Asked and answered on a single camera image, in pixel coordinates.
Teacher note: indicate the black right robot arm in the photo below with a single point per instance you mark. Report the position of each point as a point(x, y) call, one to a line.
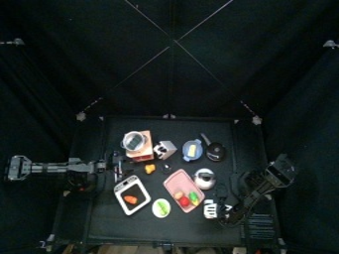
point(265, 180)

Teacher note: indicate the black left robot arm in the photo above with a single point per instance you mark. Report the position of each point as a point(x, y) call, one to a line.
point(49, 167)

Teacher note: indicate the small black toy sushi roll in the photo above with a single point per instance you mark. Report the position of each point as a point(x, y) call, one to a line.
point(166, 168)

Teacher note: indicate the white green toy plate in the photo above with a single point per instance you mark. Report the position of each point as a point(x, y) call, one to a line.
point(161, 208)

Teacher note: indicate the wooden pink toy stove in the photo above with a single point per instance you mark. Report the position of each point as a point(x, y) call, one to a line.
point(142, 150)

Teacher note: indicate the silver toy pot with lid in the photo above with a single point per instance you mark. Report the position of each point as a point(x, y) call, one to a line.
point(134, 140)

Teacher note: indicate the orange toy croissant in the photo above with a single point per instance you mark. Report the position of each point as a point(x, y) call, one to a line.
point(150, 168)

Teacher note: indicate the silver toy kettle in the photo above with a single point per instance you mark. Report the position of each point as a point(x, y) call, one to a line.
point(205, 179)

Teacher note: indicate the green yellow toy corn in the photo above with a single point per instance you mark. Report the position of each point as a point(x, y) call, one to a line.
point(194, 197)

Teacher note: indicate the white black toy baking tray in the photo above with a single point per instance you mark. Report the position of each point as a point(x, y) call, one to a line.
point(133, 194)

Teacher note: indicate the orange toy carrot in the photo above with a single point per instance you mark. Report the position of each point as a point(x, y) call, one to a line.
point(131, 199)

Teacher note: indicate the red toy tomato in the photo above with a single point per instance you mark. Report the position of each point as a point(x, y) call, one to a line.
point(185, 201)

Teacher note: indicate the grey toy toaster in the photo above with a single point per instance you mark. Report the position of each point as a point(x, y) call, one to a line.
point(165, 149)

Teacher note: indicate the pink toy cutting board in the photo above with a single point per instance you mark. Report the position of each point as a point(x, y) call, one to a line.
point(184, 188)

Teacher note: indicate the orange toy peach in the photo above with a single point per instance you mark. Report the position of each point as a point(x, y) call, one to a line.
point(178, 195)

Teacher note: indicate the black toy frying pan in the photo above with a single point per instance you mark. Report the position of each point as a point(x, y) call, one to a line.
point(216, 152)

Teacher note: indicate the green toy vegetable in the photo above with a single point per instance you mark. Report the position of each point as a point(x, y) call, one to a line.
point(162, 207)

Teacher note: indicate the blue toy pan with butter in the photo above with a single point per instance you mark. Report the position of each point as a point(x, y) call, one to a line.
point(193, 150)

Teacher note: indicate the grey frame corner bracket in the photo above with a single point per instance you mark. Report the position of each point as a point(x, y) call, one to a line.
point(169, 116)
point(257, 120)
point(17, 42)
point(330, 43)
point(81, 115)

